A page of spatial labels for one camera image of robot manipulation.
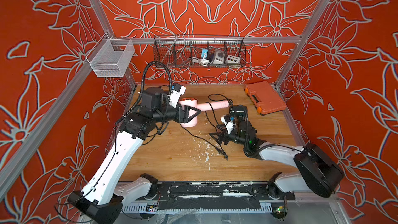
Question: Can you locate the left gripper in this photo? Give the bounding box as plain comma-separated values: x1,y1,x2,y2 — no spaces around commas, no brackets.
153,100,201,124

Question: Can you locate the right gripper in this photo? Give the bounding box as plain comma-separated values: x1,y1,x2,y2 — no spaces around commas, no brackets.
209,125,250,148

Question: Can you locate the pink hair dryer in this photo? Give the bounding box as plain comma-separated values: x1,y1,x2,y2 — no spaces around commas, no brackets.
179,98,232,128

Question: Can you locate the pink dryer black cord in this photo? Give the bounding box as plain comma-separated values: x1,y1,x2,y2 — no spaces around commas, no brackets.
180,94,234,161

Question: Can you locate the dark green hair dryer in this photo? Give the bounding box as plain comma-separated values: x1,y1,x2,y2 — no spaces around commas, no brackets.
229,105,247,116

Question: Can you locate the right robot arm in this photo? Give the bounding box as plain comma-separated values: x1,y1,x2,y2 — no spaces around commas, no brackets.
210,105,344,200

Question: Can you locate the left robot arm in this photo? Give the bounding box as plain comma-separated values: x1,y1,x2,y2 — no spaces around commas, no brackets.
65,78,201,224

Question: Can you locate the orange tool case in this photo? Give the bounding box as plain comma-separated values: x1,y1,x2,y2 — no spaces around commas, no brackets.
245,81,287,116

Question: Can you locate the blue small box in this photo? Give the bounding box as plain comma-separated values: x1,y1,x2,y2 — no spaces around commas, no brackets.
201,49,208,60

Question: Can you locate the white power adapter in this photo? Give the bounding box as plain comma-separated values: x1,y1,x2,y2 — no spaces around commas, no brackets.
210,49,225,65

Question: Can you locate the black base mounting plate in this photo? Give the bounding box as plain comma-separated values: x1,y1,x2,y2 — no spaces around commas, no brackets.
136,181,295,212

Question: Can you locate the white socket cube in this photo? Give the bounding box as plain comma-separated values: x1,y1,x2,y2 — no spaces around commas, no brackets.
227,55,241,67

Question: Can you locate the clear plastic bin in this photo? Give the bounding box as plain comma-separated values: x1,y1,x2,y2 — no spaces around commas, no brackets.
87,39,135,78

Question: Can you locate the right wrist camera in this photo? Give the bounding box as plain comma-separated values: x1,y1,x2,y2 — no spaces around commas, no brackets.
221,115,234,134

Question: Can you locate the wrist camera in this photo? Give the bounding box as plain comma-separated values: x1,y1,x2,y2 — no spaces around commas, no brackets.
169,83,186,108
221,115,234,134

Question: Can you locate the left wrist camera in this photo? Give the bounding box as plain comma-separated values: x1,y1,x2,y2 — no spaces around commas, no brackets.
169,83,186,108

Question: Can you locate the white coiled cable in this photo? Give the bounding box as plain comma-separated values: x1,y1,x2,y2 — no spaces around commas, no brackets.
191,56,209,66

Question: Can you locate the black wire wall basket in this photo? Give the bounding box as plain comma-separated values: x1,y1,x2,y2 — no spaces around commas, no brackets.
153,34,247,68

